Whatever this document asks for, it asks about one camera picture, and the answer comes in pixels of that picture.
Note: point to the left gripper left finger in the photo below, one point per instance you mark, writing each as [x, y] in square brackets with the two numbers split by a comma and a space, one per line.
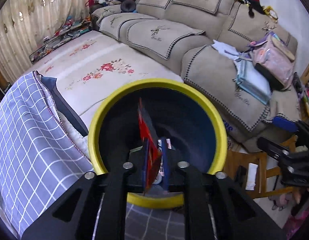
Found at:
[94, 207]

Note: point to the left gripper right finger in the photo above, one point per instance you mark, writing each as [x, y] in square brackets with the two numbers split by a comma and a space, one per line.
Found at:
[215, 206]

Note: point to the red packet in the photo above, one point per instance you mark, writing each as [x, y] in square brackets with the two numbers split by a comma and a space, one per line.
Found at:
[152, 154]

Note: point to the yellow rimmed blue trash bin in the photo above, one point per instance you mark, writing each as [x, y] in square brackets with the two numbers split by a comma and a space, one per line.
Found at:
[176, 110]

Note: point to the wooden stool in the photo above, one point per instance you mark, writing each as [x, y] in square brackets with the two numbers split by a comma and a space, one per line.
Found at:
[236, 159]

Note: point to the purple checked tablecloth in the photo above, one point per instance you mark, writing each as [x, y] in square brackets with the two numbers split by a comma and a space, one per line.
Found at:
[38, 159]

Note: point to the blue clear plastic folder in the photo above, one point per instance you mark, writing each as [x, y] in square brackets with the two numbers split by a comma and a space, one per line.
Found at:
[251, 81]

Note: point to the pink backpack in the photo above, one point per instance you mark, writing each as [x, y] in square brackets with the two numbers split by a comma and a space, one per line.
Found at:
[273, 60]

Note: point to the floral white mat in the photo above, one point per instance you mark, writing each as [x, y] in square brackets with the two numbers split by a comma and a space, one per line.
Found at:
[92, 66]

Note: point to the beige sofa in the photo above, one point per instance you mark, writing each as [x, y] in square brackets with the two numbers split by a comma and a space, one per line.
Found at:
[180, 34]

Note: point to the low toy shelf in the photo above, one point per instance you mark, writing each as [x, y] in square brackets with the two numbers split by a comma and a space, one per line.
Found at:
[64, 35]

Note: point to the cream curtain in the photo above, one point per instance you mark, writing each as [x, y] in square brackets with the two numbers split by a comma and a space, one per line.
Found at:
[24, 24]

